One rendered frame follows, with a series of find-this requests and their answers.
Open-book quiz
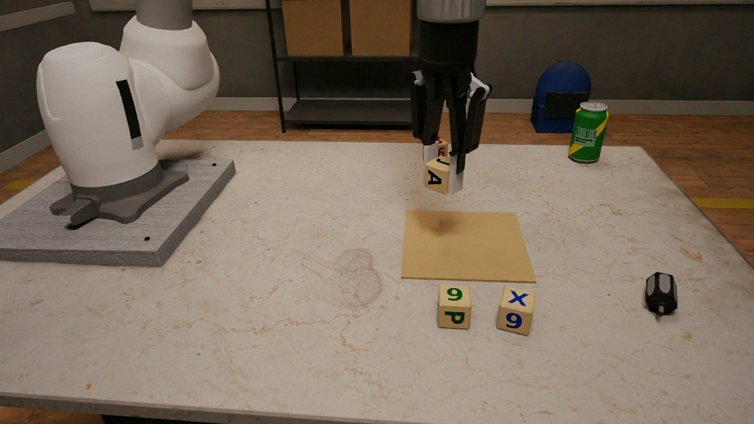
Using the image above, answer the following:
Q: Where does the tan flat mat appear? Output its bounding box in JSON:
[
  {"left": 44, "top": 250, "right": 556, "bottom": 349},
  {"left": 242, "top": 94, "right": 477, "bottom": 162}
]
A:
[{"left": 401, "top": 210, "right": 537, "bottom": 283}]

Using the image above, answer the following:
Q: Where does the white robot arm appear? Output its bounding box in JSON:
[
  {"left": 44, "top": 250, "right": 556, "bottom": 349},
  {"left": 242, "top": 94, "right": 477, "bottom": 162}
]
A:
[{"left": 37, "top": 0, "right": 487, "bottom": 227}]

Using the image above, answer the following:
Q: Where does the green drink can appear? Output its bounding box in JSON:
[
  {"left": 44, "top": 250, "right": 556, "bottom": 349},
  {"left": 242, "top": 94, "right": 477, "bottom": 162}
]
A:
[{"left": 568, "top": 102, "right": 609, "bottom": 163}]

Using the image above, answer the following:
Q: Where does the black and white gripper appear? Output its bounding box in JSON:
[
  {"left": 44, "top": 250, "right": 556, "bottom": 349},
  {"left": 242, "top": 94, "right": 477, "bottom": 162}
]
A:
[{"left": 406, "top": 20, "right": 492, "bottom": 195}]

